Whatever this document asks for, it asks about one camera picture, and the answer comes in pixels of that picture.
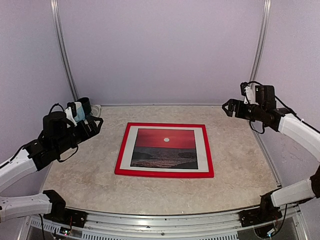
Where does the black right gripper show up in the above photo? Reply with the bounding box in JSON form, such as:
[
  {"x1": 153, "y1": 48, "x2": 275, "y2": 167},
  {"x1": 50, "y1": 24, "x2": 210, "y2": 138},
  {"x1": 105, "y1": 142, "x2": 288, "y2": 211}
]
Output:
[{"x1": 222, "y1": 98, "x2": 265, "y2": 121}]

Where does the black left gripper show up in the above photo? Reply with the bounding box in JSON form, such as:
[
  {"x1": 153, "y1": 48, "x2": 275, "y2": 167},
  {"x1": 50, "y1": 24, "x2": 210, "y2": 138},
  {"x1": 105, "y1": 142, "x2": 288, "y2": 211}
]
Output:
[{"x1": 53, "y1": 115, "x2": 103, "y2": 156}]

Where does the white photo mat border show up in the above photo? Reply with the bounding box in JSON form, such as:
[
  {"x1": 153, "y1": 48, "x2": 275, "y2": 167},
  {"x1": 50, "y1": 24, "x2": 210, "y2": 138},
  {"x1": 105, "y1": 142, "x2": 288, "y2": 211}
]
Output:
[{"x1": 119, "y1": 125, "x2": 210, "y2": 174}]

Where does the red and black photo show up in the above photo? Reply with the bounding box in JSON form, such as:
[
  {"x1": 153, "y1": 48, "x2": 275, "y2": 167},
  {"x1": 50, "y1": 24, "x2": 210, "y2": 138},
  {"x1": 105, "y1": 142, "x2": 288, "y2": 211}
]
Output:
[{"x1": 130, "y1": 128, "x2": 198, "y2": 170}]

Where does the red wooden picture frame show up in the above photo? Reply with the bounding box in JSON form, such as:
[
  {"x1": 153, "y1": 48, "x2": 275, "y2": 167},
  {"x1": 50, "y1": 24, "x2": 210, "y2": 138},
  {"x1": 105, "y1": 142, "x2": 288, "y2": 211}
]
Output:
[{"x1": 114, "y1": 122, "x2": 215, "y2": 179}]

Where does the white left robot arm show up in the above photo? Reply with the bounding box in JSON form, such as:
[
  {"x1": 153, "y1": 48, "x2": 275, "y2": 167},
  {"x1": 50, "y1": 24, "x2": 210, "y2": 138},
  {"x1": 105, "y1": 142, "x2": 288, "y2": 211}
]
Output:
[{"x1": 0, "y1": 102, "x2": 104, "y2": 223}]

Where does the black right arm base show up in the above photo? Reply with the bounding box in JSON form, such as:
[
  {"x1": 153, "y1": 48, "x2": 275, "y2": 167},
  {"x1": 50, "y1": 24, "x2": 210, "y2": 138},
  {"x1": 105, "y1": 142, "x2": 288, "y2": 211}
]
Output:
[{"x1": 238, "y1": 192, "x2": 283, "y2": 227}]

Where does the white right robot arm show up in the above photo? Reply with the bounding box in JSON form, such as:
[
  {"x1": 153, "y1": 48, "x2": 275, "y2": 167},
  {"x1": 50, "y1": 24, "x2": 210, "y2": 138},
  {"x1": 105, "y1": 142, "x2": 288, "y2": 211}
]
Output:
[{"x1": 222, "y1": 81, "x2": 320, "y2": 222}]

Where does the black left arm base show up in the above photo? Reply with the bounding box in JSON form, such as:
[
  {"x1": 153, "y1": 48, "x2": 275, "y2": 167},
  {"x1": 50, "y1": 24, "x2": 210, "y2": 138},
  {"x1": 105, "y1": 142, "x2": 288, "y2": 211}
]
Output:
[{"x1": 43, "y1": 208, "x2": 88, "y2": 228}]

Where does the white round plate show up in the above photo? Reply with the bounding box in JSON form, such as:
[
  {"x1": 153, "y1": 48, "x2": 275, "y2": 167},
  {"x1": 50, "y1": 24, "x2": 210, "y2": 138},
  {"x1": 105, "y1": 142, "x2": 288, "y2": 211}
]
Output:
[{"x1": 90, "y1": 104, "x2": 102, "y2": 118}]

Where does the light blue mug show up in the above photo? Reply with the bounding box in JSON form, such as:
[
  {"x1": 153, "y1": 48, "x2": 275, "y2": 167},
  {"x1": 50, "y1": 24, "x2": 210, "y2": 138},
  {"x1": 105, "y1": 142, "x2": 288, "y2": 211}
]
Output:
[{"x1": 74, "y1": 101, "x2": 86, "y2": 123}]

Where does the dark green mug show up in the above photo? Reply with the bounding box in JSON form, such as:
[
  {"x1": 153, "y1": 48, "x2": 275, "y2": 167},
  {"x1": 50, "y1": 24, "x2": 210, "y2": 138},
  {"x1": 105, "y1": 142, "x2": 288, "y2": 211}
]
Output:
[{"x1": 77, "y1": 97, "x2": 92, "y2": 116}]

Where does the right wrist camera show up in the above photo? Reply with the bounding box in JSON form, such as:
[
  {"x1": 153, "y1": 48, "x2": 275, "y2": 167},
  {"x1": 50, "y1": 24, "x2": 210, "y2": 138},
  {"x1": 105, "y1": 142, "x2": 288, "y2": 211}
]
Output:
[{"x1": 240, "y1": 82, "x2": 257, "y2": 105}]

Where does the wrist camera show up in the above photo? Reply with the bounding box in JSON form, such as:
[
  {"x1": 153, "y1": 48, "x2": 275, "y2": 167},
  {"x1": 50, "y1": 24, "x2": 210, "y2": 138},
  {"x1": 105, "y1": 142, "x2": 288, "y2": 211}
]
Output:
[
  {"x1": 64, "y1": 102, "x2": 77, "y2": 126},
  {"x1": 240, "y1": 82, "x2": 257, "y2": 105}
]

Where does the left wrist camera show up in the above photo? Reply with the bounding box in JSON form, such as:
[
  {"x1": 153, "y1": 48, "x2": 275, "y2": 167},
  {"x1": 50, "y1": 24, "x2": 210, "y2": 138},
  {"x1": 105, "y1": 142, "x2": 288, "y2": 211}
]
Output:
[{"x1": 64, "y1": 102, "x2": 77, "y2": 126}]

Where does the right aluminium corner post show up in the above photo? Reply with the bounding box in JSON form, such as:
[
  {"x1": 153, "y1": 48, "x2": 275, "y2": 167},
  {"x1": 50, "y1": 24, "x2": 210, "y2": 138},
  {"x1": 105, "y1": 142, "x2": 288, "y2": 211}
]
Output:
[{"x1": 242, "y1": 0, "x2": 272, "y2": 82}]

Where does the aluminium corner post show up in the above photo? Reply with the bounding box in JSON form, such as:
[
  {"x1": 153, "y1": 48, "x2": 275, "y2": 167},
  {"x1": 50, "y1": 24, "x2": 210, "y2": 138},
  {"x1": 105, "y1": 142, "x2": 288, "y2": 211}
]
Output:
[
  {"x1": 242, "y1": 0, "x2": 272, "y2": 82},
  {"x1": 50, "y1": 0, "x2": 79, "y2": 101}
]

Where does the aluminium front rail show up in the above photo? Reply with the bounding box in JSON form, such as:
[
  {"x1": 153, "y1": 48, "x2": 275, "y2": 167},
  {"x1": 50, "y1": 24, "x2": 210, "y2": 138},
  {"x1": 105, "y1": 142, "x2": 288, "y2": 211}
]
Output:
[{"x1": 19, "y1": 199, "x2": 308, "y2": 240}]

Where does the left aluminium corner post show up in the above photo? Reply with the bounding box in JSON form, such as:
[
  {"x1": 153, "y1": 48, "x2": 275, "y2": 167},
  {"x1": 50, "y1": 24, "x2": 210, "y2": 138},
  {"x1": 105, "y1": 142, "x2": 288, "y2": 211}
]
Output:
[{"x1": 50, "y1": 0, "x2": 79, "y2": 101}]

